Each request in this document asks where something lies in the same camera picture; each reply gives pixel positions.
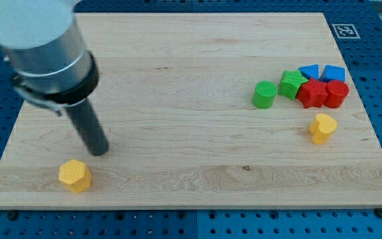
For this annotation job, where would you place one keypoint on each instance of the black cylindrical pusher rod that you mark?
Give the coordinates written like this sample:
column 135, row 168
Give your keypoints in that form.
column 86, row 123

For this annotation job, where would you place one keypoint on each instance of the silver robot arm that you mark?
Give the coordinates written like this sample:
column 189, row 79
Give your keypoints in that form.
column 53, row 67

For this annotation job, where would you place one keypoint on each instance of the yellow heart block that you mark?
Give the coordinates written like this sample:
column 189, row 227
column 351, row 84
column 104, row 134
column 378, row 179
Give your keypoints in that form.
column 322, row 127

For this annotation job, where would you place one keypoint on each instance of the yellow hexagon block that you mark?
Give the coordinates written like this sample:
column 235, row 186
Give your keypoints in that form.
column 75, row 176

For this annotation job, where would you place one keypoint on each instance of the wooden board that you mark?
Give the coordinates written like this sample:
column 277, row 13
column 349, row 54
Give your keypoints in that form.
column 175, row 101

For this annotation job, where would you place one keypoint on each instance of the green cylinder block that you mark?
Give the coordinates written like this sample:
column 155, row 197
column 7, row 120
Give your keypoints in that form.
column 264, row 94

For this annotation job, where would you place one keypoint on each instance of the green star block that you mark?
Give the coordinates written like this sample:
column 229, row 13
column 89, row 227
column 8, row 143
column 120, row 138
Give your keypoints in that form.
column 290, row 84

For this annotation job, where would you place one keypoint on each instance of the red star block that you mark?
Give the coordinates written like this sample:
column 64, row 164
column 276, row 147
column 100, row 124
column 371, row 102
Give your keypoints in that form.
column 312, row 93

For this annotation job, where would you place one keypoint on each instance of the blue triangle block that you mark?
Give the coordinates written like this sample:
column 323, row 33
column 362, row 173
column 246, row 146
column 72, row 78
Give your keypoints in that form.
column 310, row 71

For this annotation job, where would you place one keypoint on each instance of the blue cube block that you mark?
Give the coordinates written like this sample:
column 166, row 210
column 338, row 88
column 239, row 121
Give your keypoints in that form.
column 332, row 72

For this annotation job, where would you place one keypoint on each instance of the red cylinder block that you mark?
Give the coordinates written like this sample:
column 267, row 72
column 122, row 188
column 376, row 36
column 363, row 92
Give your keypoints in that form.
column 337, row 91

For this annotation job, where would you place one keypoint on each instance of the white fiducial marker tag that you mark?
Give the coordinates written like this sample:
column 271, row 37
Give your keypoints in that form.
column 345, row 31

